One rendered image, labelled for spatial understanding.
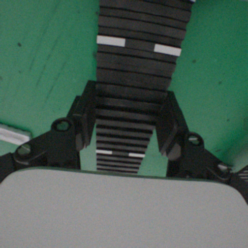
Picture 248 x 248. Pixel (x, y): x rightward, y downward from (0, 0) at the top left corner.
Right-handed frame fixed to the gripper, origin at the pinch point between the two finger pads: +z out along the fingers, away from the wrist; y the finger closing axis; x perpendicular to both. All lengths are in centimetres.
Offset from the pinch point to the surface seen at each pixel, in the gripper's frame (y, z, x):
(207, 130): 10.0, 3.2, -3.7
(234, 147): 16.3, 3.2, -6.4
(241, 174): 17.1, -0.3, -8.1
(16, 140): -13.9, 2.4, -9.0
